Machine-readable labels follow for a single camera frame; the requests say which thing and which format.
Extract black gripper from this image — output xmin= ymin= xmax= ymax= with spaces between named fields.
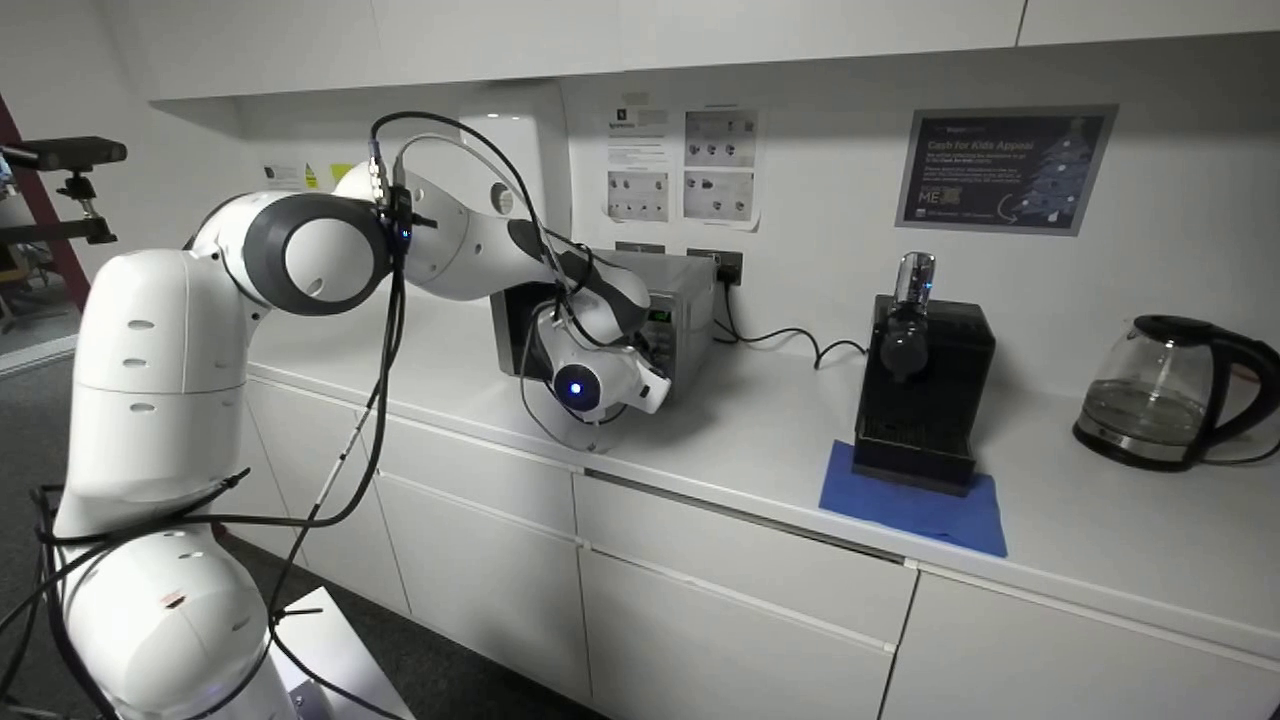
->
xmin=655 ymin=333 xmax=696 ymax=411

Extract silver microwave oven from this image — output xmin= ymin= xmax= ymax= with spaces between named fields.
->
xmin=487 ymin=251 xmax=720 ymax=422

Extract grey socket photo sheet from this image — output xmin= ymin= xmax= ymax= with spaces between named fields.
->
xmin=682 ymin=168 xmax=759 ymax=223
xmin=682 ymin=109 xmax=759 ymax=168

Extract white notice sheet with logo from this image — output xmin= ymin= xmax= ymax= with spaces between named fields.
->
xmin=605 ymin=100 xmax=675 ymax=230

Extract white base cabinet unit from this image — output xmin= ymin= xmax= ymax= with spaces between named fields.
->
xmin=210 ymin=358 xmax=1280 ymax=720

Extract black coffee machine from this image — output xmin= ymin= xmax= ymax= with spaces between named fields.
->
xmin=850 ymin=249 xmax=999 ymax=495

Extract blue mat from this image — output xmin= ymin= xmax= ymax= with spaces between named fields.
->
xmin=817 ymin=439 xmax=1012 ymax=561

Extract yellow warning label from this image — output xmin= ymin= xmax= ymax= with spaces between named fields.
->
xmin=257 ymin=156 xmax=355 ymax=191

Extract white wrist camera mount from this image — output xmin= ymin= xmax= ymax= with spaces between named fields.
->
xmin=619 ymin=358 xmax=675 ymax=422

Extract black appliance power cord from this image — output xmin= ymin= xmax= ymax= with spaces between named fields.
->
xmin=712 ymin=251 xmax=873 ymax=372

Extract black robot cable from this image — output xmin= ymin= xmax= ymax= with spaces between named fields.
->
xmin=0 ymin=109 xmax=655 ymax=720

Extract white wall cabinets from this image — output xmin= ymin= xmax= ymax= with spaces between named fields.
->
xmin=92 ymin=0 xmax=1280 ymax=103

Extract pale robot base plate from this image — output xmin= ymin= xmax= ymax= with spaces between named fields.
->
xmin=265 ymin=585 xmax=416 ymax=720

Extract black camera on tripod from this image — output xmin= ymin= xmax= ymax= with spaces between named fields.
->
xmin=0 ymin=131 xmax=132 ymax=251

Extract red metal frame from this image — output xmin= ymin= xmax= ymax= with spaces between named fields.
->
xmin=0 ymin=94 xmax=82 ymax=314

